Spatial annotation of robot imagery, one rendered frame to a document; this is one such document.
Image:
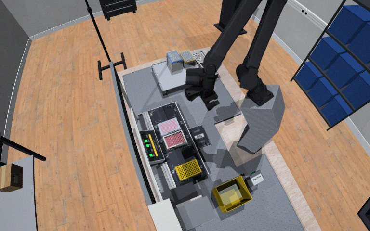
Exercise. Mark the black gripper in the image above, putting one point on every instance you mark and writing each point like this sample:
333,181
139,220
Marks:
209,105

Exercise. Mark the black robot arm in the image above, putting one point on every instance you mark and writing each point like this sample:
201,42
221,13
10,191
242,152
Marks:
247,72

